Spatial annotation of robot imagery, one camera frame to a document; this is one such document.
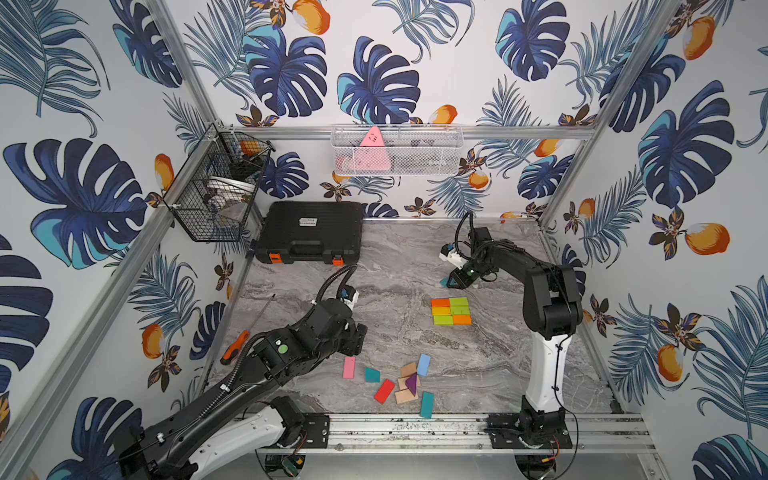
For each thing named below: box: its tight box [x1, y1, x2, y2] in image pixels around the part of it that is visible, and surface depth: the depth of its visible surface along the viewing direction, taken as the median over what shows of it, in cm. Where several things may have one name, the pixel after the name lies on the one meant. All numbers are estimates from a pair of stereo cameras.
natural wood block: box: [394, 389, 418, 404], surface depth 81 cm
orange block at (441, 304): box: [431, 298, 450, 311], surface depth 100 cm
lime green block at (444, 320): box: [433, 315, 453, 326], surface depth 95 cm
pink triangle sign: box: [352, 126, 391, 171], surface depth 92 cm
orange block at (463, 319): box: [453, 314, 473, 325], surface depth 96 cm
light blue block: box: [418, 354, 431, 377], surface depth 86 cm
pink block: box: [342, 356, 357, 380], surface depth 85 cm
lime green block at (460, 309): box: [451, 302, 471, 316], surface depth 97 cm
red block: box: [374, 379, 396, 405], surface depth 83 cm
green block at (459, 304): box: [449, 297, 469, 311], surface depth 100 cm
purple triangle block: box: [406, 372, 418, 397], surface depth 81 cm
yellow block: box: [432, 306, 451, 316], surface depth 97 cm
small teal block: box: [365, 367, 381, 383], surface depth 85 cm
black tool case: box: [253, 201, 363, 267], surface depth 112 cm
